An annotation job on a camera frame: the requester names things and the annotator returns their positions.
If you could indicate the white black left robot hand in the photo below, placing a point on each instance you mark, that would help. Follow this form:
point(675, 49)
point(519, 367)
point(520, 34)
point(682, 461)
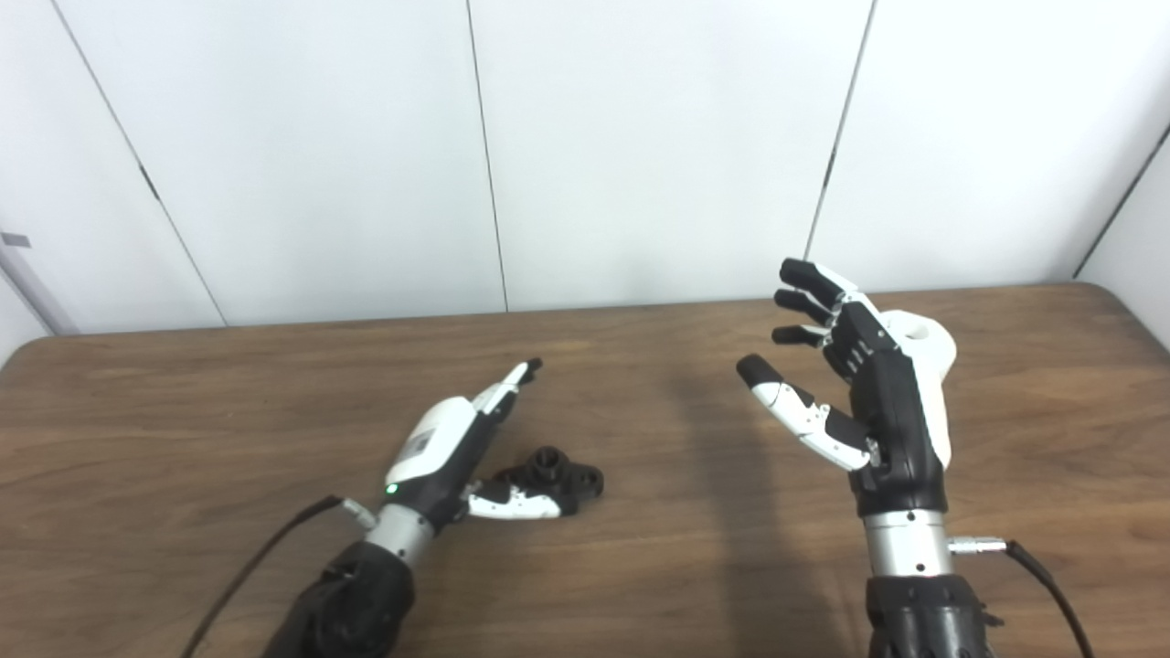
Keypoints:
point(434, 439)

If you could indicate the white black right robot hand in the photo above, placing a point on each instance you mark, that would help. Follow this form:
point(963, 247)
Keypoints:
point(891, 420)

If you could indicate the round white plastic piece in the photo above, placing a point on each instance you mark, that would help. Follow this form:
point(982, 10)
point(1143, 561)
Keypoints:
point(932, 352)

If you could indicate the black plastic holder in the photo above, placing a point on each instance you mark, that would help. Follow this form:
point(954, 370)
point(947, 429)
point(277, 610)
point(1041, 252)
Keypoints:
point(553, 471)

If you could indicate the small grey label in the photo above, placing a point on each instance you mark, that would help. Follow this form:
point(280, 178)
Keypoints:
point(14, 240)

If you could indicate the grey wall corner strip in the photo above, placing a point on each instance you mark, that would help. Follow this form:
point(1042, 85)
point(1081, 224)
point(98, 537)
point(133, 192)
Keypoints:
point(37, 288)

